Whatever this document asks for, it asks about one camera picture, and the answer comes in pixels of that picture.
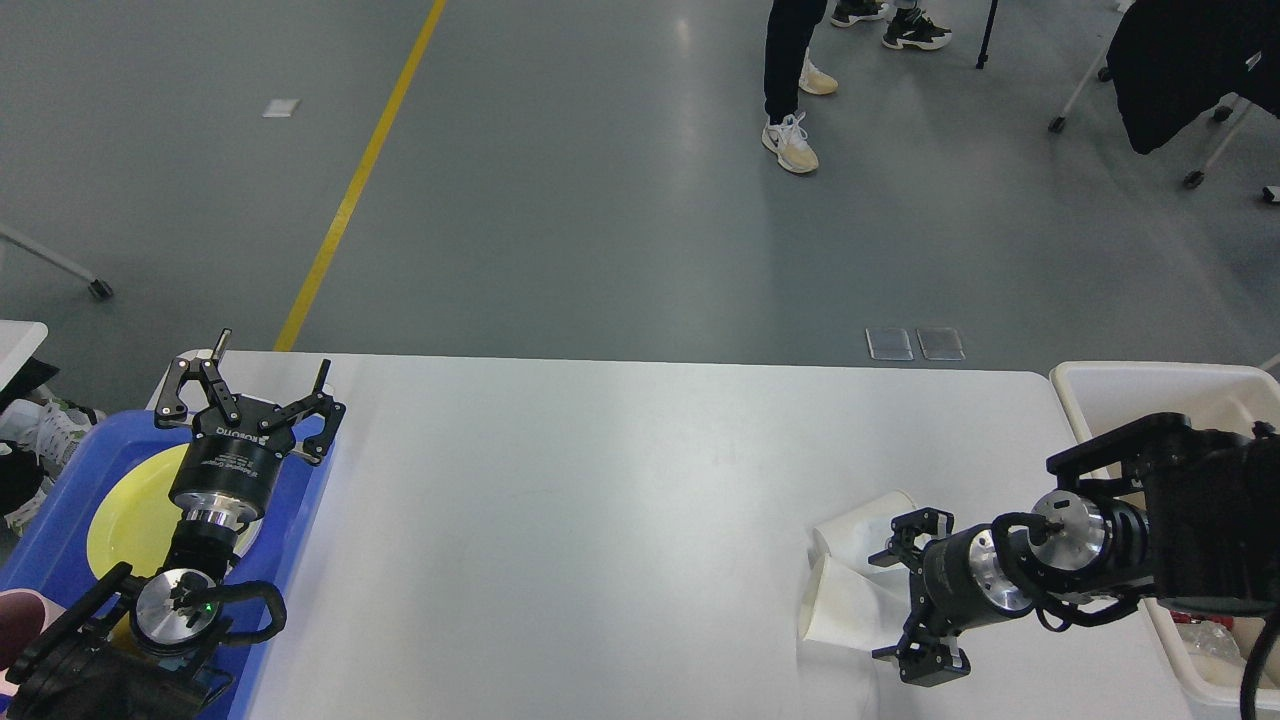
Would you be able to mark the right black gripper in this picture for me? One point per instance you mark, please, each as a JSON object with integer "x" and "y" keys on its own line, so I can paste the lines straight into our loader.
{"x": 963, "y": 587}

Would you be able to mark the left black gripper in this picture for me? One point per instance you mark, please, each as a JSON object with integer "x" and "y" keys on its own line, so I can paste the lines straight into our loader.
{"x": 235, "y": 468}

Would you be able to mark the white paper cup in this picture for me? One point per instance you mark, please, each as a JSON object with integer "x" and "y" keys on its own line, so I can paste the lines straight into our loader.
{"x": 851, "y": 538}
{"x": 846, "y": 609}

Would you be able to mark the yellow plastic plate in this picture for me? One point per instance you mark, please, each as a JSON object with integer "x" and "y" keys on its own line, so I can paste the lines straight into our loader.
{"x": 136, "y": 520}

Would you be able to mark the small white cup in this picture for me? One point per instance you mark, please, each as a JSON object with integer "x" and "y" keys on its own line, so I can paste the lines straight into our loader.
{"x": 1219, "y": 647}

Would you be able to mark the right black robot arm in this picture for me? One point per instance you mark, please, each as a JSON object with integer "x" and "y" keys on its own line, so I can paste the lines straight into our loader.
{"x": 1153, "y": 509}

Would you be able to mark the pale green plate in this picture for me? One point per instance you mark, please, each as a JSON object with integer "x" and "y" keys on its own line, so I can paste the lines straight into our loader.
{"x": 250, "y": 540}

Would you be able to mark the white side table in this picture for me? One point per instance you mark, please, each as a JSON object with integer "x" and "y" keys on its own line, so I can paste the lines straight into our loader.
{"x": 19, "y": 340}

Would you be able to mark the right floor outlet plate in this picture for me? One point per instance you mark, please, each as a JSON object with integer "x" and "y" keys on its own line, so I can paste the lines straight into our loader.
{"x": 941, "y": 344}

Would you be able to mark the floor outlet plate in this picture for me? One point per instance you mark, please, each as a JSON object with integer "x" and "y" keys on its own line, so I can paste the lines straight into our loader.
{"x": 941, "y": 344}
{"x": 889, "y": 344}

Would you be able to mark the left floor outlet plate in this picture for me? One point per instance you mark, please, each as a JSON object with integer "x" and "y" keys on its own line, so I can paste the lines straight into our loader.
{"x": 889, "y": 344}

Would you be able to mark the beige plastic bin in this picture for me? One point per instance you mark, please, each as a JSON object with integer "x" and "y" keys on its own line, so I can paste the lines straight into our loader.
{"x": 1099, "y": 397}

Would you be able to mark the pink ribbed cup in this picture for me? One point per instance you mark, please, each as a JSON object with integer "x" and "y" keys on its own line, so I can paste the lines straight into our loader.
{"x": 25, "y": 615}

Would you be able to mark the black tripod leg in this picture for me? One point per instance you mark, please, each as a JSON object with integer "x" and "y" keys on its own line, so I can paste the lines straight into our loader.
{"x": 983, "y": 55}

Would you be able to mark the person in black trousers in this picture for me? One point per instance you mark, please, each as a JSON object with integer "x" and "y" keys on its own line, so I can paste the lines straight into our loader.
{"x": 788, "y": 33}

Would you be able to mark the person in black clothes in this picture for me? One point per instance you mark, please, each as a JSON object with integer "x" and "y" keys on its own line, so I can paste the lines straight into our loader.
{"x": 908, "y": 24}

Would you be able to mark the white rolling chair frame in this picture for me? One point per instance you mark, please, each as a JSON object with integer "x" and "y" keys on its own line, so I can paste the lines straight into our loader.
{"x": 1225, "y": 121}

